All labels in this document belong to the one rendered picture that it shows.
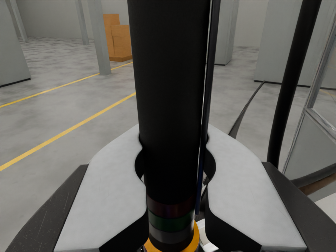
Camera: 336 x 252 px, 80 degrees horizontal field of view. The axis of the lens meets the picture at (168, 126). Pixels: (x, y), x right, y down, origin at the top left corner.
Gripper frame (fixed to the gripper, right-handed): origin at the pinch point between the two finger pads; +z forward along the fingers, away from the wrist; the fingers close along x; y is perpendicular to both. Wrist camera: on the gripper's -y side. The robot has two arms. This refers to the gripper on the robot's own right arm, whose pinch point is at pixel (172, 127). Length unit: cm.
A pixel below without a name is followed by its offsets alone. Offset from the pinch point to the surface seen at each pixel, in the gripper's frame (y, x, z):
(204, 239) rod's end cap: 10.7, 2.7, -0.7
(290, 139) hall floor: 149, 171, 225
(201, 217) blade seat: 25.9, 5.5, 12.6
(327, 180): 11.1, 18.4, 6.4
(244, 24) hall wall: 48, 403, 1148
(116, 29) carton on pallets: 42, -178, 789
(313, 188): 11.2, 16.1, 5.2
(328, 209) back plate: 29.3, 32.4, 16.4
